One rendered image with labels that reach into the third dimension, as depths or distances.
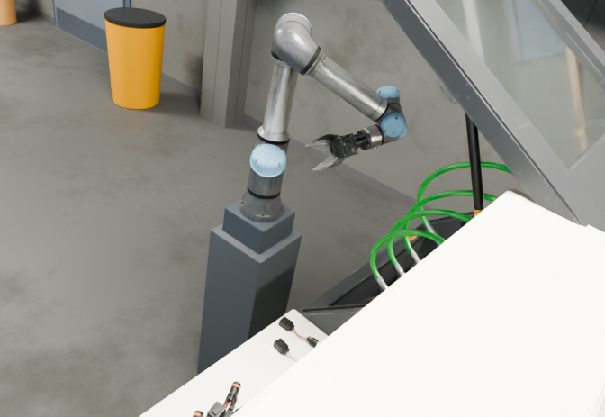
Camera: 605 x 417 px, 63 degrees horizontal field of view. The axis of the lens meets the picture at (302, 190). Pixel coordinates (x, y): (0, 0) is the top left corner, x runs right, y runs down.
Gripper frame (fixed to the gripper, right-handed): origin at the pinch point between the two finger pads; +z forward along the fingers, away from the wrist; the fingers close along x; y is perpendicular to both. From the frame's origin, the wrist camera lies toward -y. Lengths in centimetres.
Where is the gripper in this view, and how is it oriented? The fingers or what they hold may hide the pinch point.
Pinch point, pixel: (311, 157)
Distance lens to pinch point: 165.8
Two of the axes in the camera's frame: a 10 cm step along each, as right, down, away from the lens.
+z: -9.0, 3.2, -3.1
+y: 3.3, -0.1, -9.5
